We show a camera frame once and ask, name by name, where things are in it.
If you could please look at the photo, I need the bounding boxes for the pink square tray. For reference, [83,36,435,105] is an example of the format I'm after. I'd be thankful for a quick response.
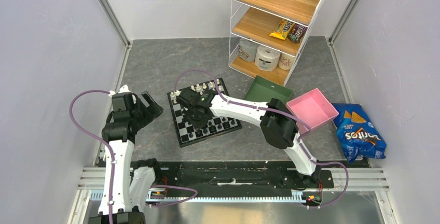
[286,88,339,130]

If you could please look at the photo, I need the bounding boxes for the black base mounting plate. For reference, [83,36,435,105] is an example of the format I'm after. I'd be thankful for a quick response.
[131,159,334,198]

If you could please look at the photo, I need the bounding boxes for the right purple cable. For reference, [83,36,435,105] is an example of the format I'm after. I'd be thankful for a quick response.
[174,69,350,209]

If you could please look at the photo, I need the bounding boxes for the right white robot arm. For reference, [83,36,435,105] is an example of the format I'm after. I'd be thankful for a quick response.
[174,88,321,187]

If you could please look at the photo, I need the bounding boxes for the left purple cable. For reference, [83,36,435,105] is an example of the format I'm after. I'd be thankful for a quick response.
[69,90,198,224]

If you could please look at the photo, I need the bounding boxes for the purple cable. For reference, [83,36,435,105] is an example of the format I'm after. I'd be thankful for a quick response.
[69,90,198,224]
[174,69,350,209]

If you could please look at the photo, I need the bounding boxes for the blue Doritos chip bag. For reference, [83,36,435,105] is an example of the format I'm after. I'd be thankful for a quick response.
[333,103,387,163]

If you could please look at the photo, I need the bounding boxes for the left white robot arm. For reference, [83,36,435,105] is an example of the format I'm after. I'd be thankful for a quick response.
[88,85,163,223]

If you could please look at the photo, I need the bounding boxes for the white wire wooden shelf unit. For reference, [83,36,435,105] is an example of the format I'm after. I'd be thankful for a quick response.
[229,0,325,66]

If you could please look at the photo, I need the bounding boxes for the black white chessboard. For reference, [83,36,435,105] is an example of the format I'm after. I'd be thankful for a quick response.
[167,92,242,148]

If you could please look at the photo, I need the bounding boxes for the green square tray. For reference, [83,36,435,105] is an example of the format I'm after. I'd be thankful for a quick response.
[243,76,293,110]

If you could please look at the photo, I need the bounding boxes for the grey mug with drawing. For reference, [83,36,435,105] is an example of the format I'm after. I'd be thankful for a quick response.
[239,38,259,62]

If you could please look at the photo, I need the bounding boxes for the yellow M&M candy bag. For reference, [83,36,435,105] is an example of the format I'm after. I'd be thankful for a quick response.
[269,19,295,40]

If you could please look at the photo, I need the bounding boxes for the white toilet paper roll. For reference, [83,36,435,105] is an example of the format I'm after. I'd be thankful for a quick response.
[255,45,281,72]

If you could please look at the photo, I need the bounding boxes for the brown M&M candy bag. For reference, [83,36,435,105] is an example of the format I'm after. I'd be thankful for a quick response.
[288,23,308,43]

